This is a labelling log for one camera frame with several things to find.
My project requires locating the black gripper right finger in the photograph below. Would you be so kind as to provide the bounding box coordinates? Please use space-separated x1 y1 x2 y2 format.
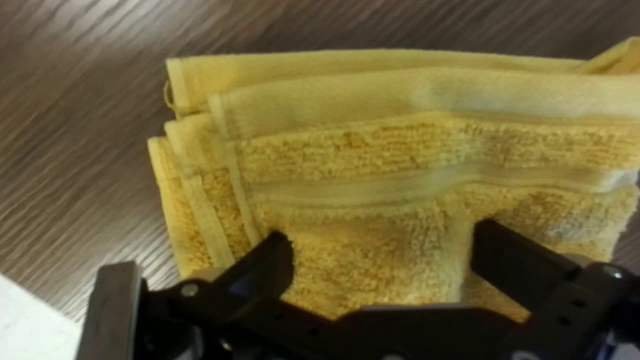
472 220 581 307

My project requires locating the yellow towel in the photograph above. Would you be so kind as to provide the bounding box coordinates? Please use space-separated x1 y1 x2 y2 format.
149 40 640 318

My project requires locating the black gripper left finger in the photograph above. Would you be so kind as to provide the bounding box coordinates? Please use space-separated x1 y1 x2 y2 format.
223 231 295 297

